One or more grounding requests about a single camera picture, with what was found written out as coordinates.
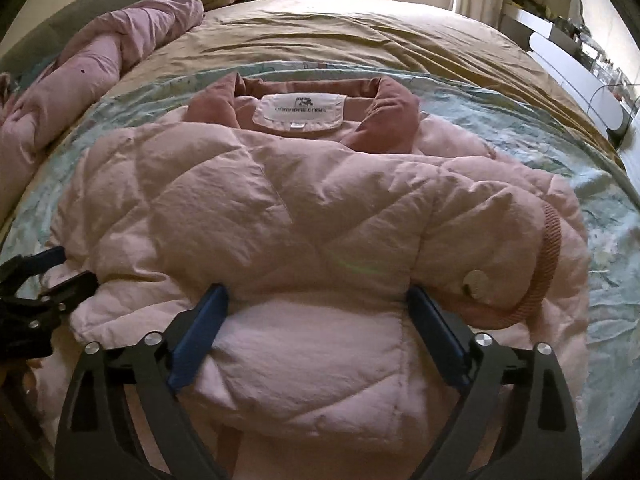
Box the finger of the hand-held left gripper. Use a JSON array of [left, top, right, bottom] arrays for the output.
[[0, 245, 68, 286], [40, 271, 99, 313]]

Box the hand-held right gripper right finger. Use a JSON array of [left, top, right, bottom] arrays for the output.
[[406, 286, 583, 480]]

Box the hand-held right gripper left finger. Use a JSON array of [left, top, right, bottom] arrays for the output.
[[54, 284, 231, 480]]

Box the pink quilted coat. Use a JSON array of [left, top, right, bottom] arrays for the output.
[[37, 72, 591, 480]]

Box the cartoon printed blue blanket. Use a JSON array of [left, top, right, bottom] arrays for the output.
[[0, 57, 640, 480]]

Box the rolled pink duvet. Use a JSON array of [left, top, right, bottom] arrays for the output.
[[0, 0, 206, 221]]

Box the grey padded headboard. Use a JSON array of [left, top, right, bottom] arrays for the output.
[[0, 0, 176, 78]]

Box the white vanity desk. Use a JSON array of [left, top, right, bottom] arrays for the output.
[[500, 0, 636, 136]]

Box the bed with tan sheet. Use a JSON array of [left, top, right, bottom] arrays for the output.
[[0, 0, 640, 480]]

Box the clutter of small desk things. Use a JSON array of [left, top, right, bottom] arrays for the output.
[[550, 15, 640, 101]]

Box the scalloped vanity mirror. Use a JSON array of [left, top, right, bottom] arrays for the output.
[[547, 0, 588, 26]]

